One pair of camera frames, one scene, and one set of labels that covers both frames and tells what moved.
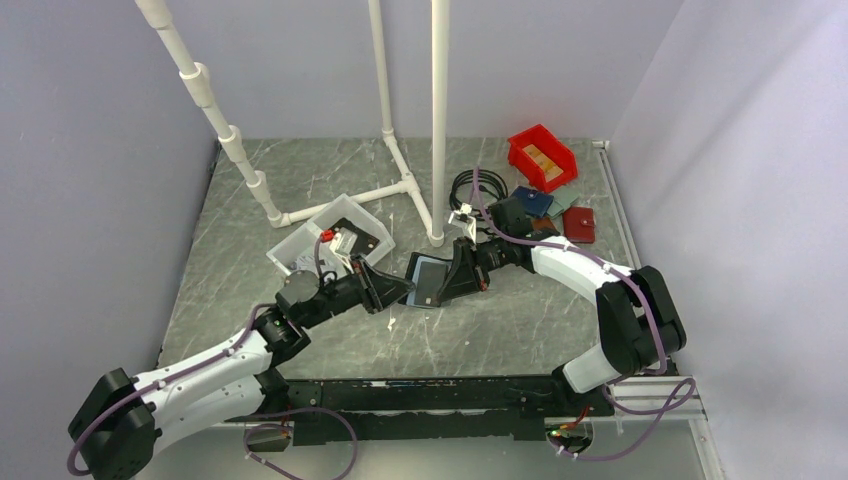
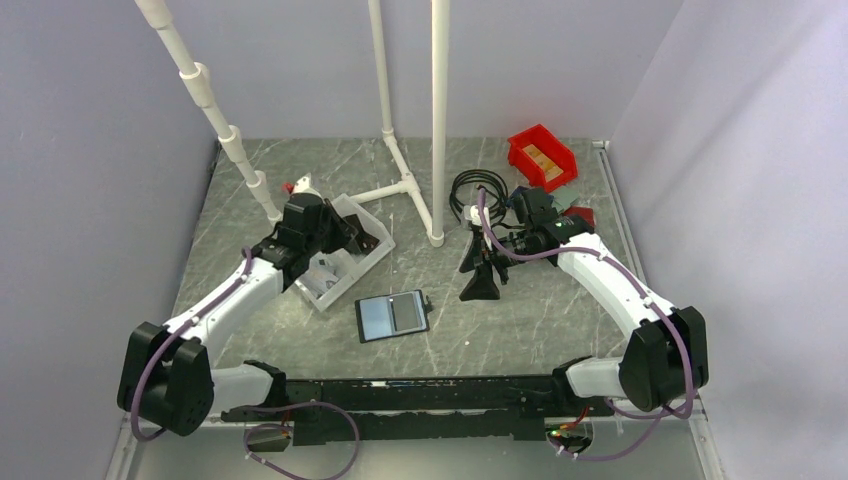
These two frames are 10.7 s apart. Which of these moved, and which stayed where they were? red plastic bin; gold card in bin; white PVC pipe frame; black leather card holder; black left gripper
Moved: black left gripper; black leather card holder
Stayed: white PVC pipe frame; red plastic bin; gold card in bin
